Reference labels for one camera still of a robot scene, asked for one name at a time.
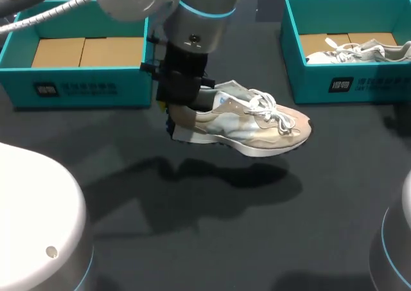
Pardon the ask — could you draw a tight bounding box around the white cable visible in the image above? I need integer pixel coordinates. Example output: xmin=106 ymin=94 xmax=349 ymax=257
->
xmin=0 ymin=0 xmax=129 ymax=35

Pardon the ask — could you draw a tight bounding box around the beige and white sneaker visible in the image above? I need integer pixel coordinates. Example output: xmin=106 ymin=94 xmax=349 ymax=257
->
xmin=168 ymin=80 xmax=313 ymax=158
xmin=304 ymin=37 xmax=411 ymax=65

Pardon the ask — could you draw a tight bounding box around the teal box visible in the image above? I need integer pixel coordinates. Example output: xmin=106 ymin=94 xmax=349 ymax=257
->
xmin=279 ymin=0 xmax=411 ymax=105
xmin=0 ymin=0 xmax=153 ymax=109

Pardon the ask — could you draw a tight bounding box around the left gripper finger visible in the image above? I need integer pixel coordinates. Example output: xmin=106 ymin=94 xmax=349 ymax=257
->
xmin=158 ymin=100 xmax=176 ymax=140

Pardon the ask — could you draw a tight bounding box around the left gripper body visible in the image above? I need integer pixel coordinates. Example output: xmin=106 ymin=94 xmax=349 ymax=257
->
xmin=139 ymin=30 xmax=216 ymax=106

